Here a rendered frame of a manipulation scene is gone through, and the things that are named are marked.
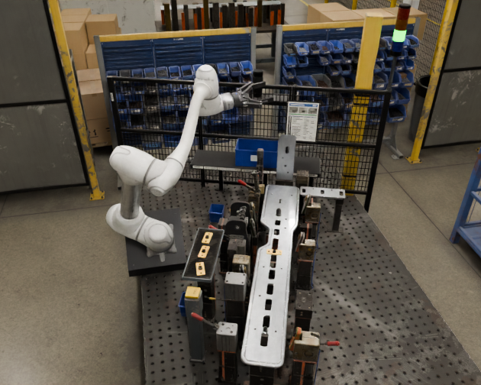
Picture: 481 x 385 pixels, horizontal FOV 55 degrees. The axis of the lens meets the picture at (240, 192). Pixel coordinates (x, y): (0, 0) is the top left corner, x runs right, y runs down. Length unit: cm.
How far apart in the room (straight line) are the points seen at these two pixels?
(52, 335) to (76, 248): 93
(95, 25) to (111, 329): 450
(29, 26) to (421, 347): 360
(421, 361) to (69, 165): 351
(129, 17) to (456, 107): 588
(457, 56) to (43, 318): 445
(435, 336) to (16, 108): 370
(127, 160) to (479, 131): 454
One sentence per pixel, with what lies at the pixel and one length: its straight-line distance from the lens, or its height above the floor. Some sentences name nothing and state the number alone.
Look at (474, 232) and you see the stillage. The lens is 447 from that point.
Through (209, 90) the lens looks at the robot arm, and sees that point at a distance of 239.
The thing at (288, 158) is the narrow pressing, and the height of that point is 117.
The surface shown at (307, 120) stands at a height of 131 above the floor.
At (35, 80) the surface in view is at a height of 125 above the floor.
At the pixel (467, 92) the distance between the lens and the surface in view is 560.
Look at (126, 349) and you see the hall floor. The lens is 347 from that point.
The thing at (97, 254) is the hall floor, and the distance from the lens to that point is 421.
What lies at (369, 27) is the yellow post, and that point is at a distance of 308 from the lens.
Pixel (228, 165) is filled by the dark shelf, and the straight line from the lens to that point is 323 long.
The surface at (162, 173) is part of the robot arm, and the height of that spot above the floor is 158.
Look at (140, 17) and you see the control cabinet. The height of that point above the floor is 54.
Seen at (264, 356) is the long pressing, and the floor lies 100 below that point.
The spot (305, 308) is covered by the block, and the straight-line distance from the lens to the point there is 226.
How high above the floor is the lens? 271
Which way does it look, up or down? 35 degrees down
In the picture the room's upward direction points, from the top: straight up
